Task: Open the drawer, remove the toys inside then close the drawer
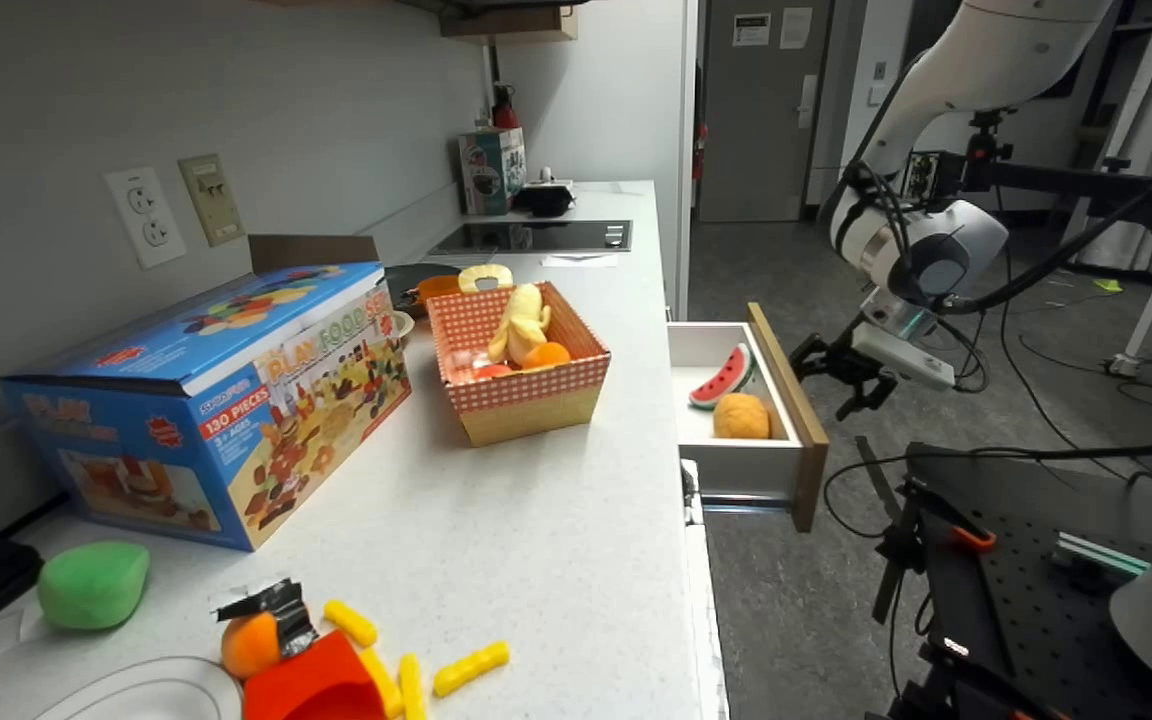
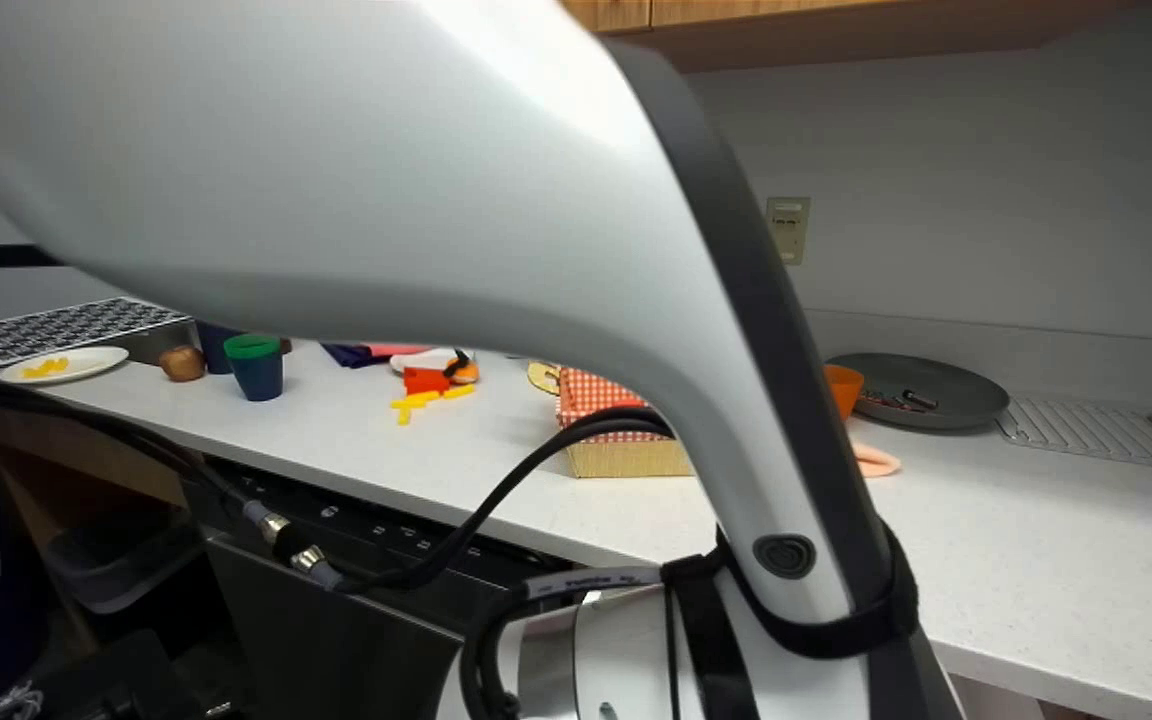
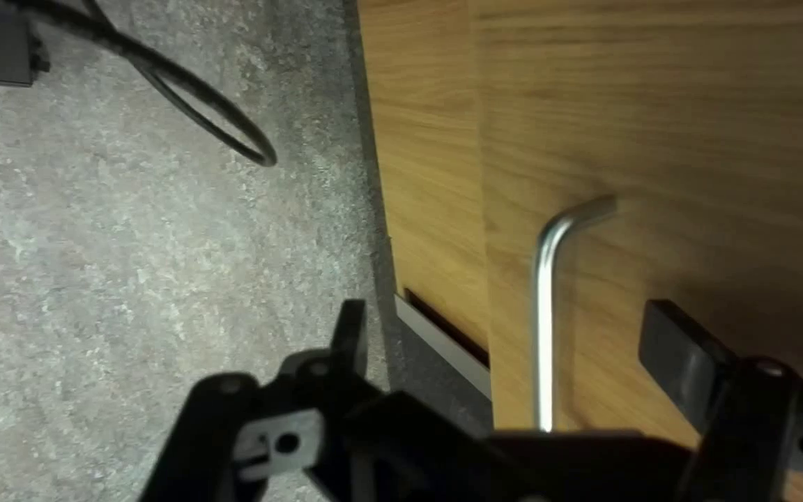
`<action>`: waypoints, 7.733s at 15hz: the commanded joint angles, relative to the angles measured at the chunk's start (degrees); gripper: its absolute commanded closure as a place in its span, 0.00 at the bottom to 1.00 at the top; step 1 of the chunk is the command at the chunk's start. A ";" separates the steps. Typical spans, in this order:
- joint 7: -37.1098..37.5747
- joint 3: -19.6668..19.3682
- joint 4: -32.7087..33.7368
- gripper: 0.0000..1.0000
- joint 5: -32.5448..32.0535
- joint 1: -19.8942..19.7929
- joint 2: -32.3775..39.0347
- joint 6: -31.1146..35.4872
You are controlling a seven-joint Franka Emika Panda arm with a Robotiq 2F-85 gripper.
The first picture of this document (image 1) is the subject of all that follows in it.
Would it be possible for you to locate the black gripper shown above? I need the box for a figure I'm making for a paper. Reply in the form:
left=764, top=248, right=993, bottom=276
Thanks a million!
left=786, top=325, right=905, bottom=429

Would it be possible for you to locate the wooden front white drawer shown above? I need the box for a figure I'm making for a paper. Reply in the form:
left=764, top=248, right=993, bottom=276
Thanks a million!
left=665, top=300, right=833, bottom=537

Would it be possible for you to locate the orange round plush toy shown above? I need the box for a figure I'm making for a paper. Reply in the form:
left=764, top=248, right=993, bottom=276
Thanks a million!
left=711, top=387, right=780, bottom=444

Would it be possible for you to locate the watermelon slice plush toy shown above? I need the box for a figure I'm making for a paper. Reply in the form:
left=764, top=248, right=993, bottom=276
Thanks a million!
left=689, top=341, right=754, bottom=412

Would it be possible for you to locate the black orange clamp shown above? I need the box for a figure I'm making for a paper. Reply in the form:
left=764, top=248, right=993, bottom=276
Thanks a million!
left=850, top=437, right=1006, bottom=631

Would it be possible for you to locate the grey door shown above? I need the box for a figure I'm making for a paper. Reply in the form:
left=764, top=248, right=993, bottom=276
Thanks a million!
left=692, top=0, right=872, bottom=225

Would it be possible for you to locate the orange toy food piece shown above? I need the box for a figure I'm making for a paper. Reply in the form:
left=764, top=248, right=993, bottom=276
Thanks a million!
left=515, top=341, right=577, bottom=370

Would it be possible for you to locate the black breadboard table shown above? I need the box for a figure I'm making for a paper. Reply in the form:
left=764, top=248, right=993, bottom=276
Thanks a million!
left=900, top=437, right=1152, bottom=720

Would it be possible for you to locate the green tube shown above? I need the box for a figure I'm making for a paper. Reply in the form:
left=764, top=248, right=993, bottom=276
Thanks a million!
left=1050, top=529, right=1152, bottom=580

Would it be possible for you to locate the red checkered paper basket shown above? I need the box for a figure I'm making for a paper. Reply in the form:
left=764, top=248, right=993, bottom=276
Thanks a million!
left=418, top=276, right=614, bottom=449

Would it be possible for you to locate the yellow toy banana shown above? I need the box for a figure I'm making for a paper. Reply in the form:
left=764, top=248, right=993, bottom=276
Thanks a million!
left=484, top=278, right=557, bottom=367

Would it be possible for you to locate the black cooktop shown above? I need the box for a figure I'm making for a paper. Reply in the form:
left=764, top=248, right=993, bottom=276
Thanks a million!
left=427, top=214, right=635, bottom=260

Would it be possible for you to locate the black pot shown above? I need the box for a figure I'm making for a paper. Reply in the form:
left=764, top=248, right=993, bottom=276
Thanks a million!
left=507, top=179, right=577, bottom=219

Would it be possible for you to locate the black boom stand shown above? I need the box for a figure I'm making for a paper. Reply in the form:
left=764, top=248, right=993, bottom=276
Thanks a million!
left=913, top=104, right=1152, bottom=248

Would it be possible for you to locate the yellow white toy donut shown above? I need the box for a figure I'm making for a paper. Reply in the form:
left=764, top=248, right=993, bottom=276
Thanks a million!
left=450, top=260, right=520, bottom=296

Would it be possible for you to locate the grey small kitchen appliance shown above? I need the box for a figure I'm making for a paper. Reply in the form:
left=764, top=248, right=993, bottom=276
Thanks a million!
left=450, top=124, right=529, bottom=219

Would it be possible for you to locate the orange plastic cup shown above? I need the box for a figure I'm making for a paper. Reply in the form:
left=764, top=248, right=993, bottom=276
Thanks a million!
left=412, top=271, right=467, bottom=314

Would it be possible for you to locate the red fire extinguisher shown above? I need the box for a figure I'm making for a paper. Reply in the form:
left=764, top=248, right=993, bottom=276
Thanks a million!
left=488, top=81, right=529, bottom=133

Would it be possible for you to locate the black round plate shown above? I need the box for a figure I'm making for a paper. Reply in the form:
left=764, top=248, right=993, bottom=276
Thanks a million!
left=379, top=260, right=467, bottom=325

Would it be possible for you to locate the yellow toy fry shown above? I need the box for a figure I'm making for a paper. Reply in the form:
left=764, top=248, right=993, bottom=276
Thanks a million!
left=391, top=653, right=433, bottom=720
left=427, top=635, right=515, bottom=698
left=320, top=595, right=379, bottom=653

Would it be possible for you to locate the black silver toy packet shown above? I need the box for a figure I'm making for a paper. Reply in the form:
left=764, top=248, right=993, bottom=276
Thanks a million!
left=213, top=576, right=323, bottom=660

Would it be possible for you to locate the red toy fries holder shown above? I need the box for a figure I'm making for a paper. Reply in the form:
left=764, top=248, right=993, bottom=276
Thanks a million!
left=240, top=629, right=391, bottom=720

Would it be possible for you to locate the orange toy ball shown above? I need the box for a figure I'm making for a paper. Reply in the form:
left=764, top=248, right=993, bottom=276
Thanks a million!
left=217, top=608, right=285, bottom=682

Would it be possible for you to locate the blue toy food box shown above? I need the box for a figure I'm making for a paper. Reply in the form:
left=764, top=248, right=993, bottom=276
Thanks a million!
left=0, top=260, right=414, bottom=550

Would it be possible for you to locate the white bowl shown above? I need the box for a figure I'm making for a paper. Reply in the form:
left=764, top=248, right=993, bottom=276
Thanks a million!
left=31, top=653, right=247, bottom=720

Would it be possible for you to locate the green plush toy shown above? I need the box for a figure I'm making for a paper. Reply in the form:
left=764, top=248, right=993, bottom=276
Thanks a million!
left=36, top=537, right=154, bottom=635

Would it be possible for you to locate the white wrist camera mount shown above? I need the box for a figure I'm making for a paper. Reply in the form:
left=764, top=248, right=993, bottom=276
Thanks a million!
left=850, top=314, right=966, bottom=397

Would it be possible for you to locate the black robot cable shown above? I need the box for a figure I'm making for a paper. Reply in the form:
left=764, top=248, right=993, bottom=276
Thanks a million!
left=819, top=152, right=1152, bottom=469

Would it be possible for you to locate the white wall sign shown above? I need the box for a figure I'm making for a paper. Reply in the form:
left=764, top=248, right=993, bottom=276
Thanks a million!
left=728, top=8, right=774, bottom=53
left=774, top=2, right=815, bottom=54

